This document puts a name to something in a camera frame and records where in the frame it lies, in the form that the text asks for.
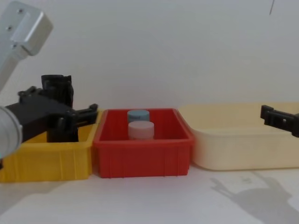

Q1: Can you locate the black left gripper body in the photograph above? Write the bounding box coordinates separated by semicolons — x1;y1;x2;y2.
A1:
4;94;72;142

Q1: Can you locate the yellow plastic bin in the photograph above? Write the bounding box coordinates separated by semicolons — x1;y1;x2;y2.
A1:
0;108;104;183

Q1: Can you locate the cream plastic bin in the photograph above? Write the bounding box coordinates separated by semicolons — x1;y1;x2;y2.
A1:
178;102;299;172

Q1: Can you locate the jar with blue lid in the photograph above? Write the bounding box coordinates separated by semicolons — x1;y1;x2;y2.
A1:
127;110;150;123

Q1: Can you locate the jar with pink lid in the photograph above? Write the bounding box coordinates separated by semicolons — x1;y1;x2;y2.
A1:
128;120;155;141

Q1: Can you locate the red plastic bin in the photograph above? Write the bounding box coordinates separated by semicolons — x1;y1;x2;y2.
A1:
93;108;195;179

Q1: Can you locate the white table cloth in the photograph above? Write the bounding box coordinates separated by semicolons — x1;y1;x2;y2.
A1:
0;167;299;224

